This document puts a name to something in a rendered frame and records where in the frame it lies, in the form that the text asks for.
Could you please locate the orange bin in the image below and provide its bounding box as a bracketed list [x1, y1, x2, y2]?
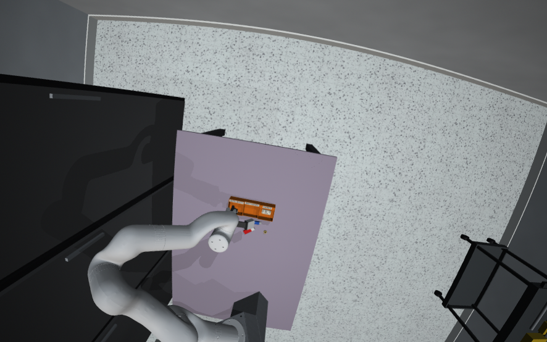
[228, 196, 275, 222]

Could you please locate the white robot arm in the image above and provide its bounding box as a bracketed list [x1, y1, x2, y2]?
[88, 211, 255, 342]

